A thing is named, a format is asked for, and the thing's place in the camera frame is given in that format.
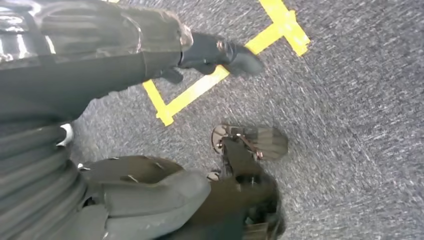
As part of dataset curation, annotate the yellow floor tape square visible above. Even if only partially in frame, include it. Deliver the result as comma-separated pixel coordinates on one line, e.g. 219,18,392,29
142,0,312,127

